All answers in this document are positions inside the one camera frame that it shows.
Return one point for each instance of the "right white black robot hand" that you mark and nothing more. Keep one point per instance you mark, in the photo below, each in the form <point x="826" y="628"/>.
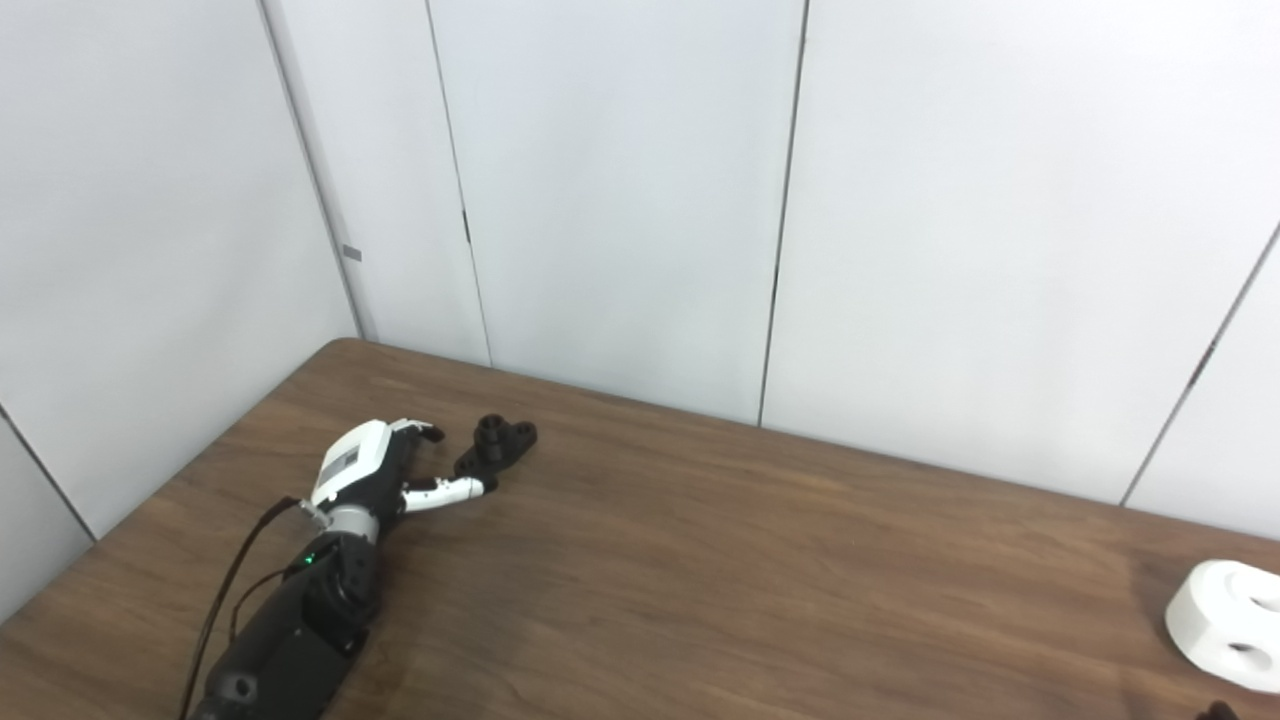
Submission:
<point x="1220" y="712"/>

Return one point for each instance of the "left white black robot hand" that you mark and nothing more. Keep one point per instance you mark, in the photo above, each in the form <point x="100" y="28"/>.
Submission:
<point x="350" y="460"/>

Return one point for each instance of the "round white plastic piece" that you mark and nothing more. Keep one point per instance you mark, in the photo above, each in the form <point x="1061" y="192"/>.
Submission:
<point x="1215" y="620"/>

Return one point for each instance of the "black plastic holder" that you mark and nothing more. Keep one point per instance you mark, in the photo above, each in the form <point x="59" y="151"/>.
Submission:
<point x="492" y="445"/>

